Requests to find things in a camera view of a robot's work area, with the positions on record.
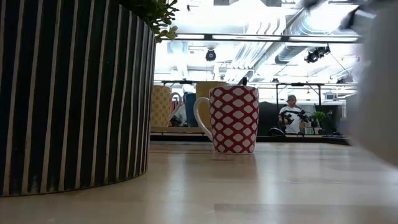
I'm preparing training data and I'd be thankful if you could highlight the blue ceramic mug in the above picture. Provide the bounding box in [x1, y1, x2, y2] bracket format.
[183, 92, 197, 128]

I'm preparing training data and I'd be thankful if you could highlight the red lattice patterned mug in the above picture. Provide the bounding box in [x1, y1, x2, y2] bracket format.
[193, 85, 260, 156]

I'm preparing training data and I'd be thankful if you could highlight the yellow dot patterned mug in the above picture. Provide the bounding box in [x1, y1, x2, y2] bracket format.
[151, 85, 183, 128]

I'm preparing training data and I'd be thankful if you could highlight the person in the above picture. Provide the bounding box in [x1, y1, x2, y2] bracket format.
[277, 94, 308, 135]

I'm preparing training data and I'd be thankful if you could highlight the small background potted plant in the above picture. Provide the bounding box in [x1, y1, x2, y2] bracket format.
[308, 110, 329, 135]

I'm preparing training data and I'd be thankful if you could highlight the black track spotlight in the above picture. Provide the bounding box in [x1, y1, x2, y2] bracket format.
[303, 45, 331, 64]

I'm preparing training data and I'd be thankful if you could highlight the potted plant in striped pot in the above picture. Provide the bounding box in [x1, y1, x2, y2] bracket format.
[0, 0, 180, 198]

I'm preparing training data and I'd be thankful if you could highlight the overhead rig frame bar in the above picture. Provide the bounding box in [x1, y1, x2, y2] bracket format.
[161, 33, 363, 44]

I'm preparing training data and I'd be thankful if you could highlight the black aluminium table frame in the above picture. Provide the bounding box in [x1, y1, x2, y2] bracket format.
[150, 133, 351, 146]

